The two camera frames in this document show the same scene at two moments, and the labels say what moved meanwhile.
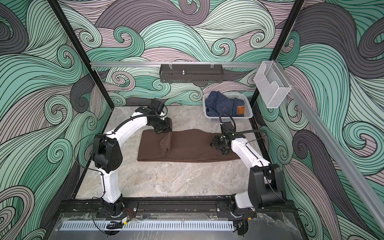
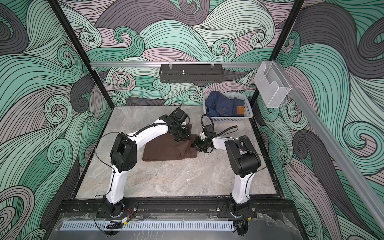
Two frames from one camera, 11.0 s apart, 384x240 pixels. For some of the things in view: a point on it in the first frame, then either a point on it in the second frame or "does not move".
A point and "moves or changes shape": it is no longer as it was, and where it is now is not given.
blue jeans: (216, 103) does not move
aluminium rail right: (369, 194) does not move
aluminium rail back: (175, 63) does not move
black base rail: (169, 209) does not move
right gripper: (214, 142) → (195, 145)
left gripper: (167, 128) → (187, 136)
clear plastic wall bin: (272, 85) does not move
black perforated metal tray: (191, 73) does not move
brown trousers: (193, 145) moves or changes shape
